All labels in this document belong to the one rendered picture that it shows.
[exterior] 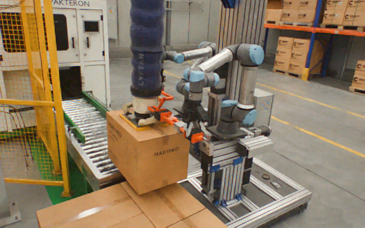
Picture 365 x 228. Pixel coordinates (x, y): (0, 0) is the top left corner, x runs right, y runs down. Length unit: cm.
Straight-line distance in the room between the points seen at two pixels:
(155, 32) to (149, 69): 24
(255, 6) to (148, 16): 80
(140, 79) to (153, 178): 68
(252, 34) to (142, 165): 124
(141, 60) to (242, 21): 78
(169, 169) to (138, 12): 106
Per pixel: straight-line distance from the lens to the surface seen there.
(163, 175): 195
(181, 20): 1253
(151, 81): 186
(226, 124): 197
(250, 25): 214
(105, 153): 275
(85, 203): 215
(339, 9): 910
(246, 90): 181
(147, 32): 179
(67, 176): 306
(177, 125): 161
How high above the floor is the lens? 185
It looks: 19 degrees down
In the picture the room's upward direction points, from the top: 3 degrees clockwise
